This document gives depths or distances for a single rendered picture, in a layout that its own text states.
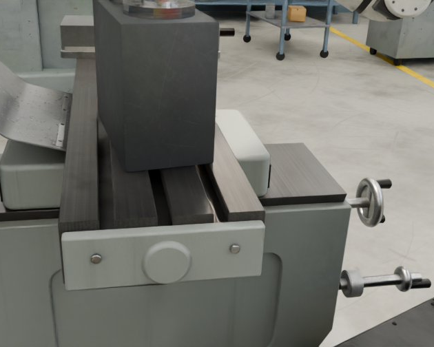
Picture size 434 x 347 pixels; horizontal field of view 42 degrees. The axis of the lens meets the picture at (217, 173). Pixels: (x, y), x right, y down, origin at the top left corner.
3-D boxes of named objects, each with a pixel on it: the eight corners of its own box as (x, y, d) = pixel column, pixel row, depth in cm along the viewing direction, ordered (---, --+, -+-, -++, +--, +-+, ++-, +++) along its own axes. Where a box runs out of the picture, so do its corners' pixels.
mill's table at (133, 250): (160, 43, 176) (160, 16, 173) (267, 279, 66) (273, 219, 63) (83, 43, 172) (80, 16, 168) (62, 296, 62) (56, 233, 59)
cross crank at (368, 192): (371, 211, 142) (379, 167, 137) (394, 235, 131) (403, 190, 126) (311, 215, 139) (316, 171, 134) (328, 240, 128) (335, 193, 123)
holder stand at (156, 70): (171, 111, 95) (172, -15, 86) (215, 164, 76) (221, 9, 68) (98, 116, 91) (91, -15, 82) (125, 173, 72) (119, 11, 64)
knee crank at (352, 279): (421, 279, 132) (426, 257, 129) (435, 295, 126) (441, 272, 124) (331, 287, 128) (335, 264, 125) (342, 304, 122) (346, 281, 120)
